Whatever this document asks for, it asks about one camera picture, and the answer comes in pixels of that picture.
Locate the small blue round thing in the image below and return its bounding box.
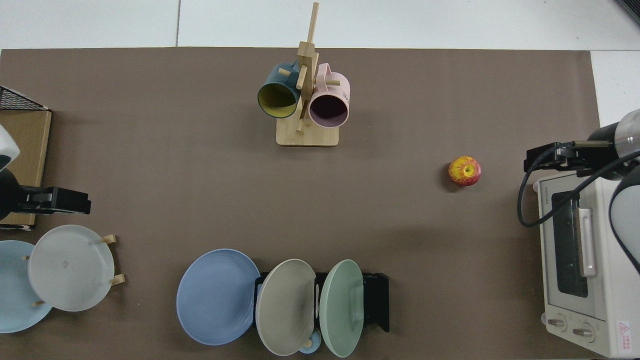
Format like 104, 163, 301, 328
298, 330, 322, 355

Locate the beige plate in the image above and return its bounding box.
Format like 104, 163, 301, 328
255, 258, 317, 357

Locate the wire basket with wooden floor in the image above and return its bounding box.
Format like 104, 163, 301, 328
0, 86, 52, 231

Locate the light blue plate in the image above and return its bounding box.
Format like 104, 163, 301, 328
0, 240, 53, 334

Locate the pale green plate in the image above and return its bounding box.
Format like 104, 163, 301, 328
320, 259, 365, 358

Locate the black dish rack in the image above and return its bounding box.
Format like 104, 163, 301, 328
254, 271, 390, 333

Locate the brown table cloth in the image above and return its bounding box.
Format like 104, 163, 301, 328
0, 47, 603, 360

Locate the wooden cup stand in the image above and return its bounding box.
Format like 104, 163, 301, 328
276, 2, 341, 147

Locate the dark teal cup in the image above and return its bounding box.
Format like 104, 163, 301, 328
257, 61, 301, 119

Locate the wooden plate rack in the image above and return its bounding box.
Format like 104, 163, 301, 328
22, 234, 126, 307

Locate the red yellow apple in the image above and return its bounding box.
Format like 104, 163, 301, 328
448, 156, 482, 187

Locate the pink cup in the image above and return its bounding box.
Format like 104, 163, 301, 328
308, 63, 351, 128

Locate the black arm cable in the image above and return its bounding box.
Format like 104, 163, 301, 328
516, 141, 640, 228

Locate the pale toaster oven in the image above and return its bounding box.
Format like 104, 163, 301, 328
532, 170, 640, 358

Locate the dark grey corner object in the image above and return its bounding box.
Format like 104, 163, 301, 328
614, 0, 640, 26

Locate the white grey plate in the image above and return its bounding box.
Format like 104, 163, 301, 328
27, 224, 116, 312

